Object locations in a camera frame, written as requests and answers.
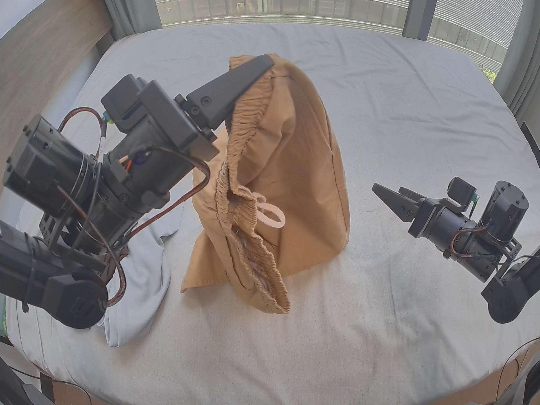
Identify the grey-green curtain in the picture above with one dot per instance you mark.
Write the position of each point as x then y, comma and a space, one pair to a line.
126, 2
523, 57

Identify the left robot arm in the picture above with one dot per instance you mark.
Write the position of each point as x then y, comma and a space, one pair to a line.
50, 158

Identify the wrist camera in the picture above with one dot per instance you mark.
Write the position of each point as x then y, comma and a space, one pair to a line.
124, 99
460, 190

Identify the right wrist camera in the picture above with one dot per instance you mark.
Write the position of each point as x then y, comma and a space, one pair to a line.
460, 190

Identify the bed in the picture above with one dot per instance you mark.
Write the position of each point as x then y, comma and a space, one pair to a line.
400, 120

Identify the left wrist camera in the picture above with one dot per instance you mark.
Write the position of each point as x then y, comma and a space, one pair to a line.
124, 99

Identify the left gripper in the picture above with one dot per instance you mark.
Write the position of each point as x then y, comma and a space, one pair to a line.
164, 141

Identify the pale grey garment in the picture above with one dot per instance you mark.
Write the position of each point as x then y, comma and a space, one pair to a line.
139, 289

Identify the tan shorts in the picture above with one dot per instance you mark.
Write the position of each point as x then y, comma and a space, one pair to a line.
295, 163

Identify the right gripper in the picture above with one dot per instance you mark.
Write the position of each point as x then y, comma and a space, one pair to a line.
438, 226

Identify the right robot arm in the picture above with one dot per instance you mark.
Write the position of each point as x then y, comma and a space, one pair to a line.
506, 209

